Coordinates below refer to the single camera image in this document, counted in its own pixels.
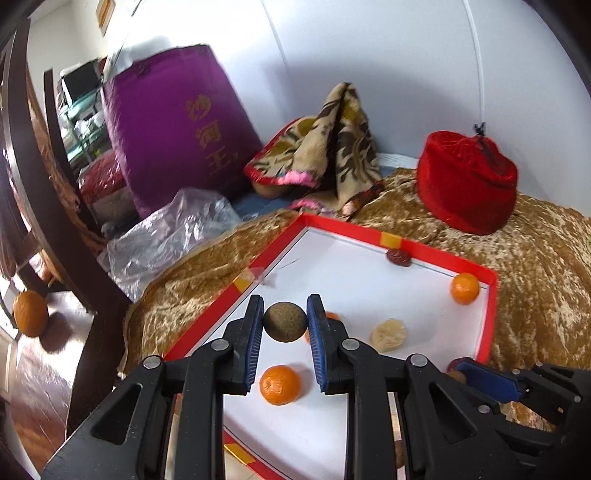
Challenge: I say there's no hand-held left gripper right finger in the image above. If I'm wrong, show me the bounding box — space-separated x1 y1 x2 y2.
306 294 532 480

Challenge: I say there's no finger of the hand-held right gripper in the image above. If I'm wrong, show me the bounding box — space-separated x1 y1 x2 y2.
457 361 591 415

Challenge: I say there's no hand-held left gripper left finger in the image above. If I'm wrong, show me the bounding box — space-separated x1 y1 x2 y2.
41 295 265 480

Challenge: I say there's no orange mandarin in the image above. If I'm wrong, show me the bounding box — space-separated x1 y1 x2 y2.
450 272 481 305
12 291 49 337
259 364 302 407
304 311 341 344

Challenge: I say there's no brown round fruit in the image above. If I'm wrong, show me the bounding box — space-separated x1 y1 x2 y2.
263 302 308 343

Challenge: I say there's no red hexagonal box tray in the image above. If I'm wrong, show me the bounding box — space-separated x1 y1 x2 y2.
161 213 499 480

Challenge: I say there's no golden velvet blanket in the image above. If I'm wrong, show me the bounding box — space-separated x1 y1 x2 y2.
122 168 591 435

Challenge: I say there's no clear plastic bag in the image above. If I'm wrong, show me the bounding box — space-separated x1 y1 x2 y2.
108 187 241 303

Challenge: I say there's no red velvet hat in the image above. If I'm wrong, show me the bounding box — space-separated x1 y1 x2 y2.
416 130 519 236

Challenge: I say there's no floral patterned blanket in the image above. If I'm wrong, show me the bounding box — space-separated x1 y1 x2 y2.
244 82 386 220

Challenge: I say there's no red mesh bag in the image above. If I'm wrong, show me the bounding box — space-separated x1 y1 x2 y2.
78 151 127 204

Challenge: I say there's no purple fabric bag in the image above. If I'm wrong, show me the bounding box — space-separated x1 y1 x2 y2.
100 44 264 220

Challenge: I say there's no dark wooden chair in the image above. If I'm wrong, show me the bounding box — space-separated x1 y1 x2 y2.
0 28 134 480

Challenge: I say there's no metal storage shelf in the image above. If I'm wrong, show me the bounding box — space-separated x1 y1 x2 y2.
58 58 112 167

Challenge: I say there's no white cable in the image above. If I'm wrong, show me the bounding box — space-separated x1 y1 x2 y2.
464 0 485 125

